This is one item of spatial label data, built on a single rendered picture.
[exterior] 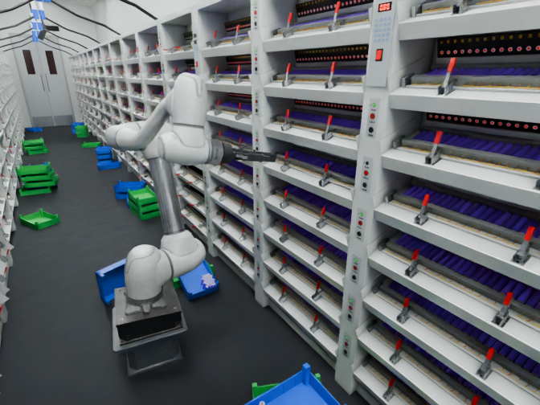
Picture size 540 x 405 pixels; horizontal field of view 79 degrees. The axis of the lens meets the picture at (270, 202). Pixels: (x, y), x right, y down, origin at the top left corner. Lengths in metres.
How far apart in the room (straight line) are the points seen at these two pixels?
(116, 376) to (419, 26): 1.82
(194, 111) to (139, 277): 0.80
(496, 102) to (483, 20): 0.19
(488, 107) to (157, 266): 1.34
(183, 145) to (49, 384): 1.32
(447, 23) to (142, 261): 1.36
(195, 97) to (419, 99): 0.66
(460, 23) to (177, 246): 1.35
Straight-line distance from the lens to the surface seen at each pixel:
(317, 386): 1.26
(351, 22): 1.30
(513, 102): 0.94
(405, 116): 1.19
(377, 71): 1.13
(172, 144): 1.08
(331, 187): 1.34
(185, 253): 1.65
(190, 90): 1.10
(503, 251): 1.04
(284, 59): 1.69
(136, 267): 1.56
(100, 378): 1.90
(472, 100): 0.97
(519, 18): 0.96
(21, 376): 2.08
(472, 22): 1.00
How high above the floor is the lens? 1.32
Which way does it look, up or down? 21 degrees down
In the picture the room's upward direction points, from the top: straight up
